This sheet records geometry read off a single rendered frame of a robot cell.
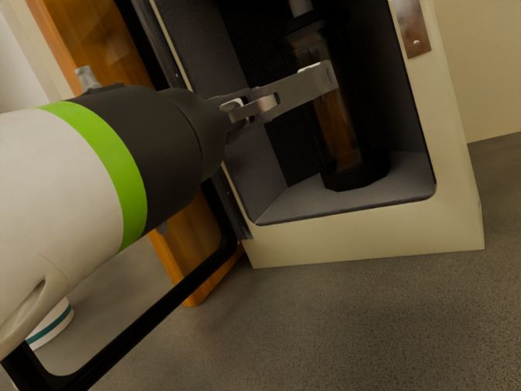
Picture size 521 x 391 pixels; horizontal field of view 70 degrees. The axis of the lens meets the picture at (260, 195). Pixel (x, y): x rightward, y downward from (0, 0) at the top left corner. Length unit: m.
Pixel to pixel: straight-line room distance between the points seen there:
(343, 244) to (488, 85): 0.48
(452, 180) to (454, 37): 0.44
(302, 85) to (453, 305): 0.25
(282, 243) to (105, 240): 0.38
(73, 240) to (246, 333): 0.32
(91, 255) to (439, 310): 0.32
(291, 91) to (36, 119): 0.18
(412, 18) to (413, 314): 0.28
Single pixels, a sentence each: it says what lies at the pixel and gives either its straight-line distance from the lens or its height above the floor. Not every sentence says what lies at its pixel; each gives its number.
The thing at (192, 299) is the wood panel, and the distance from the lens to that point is 0.57.
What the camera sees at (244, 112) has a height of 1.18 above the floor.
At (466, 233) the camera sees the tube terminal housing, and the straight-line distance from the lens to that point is 0.47.
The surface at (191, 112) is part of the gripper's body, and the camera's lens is 0.26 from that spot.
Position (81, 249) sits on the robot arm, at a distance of 0.19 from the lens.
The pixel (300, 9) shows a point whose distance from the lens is 0.54.
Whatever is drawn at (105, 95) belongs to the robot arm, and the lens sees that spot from 0.24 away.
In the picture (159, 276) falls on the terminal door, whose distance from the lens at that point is 0.47.
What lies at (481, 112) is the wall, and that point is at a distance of 0.87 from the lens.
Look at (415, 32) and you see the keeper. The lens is 0.41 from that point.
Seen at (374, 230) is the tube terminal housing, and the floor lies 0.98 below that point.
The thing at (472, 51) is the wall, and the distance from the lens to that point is 0.85.
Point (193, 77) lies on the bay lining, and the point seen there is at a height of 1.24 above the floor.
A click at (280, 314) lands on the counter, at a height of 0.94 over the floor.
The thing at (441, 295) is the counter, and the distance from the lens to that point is 0.43.
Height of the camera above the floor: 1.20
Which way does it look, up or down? 15 degrees down
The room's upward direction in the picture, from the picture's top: 23 degrees counter-clockwise
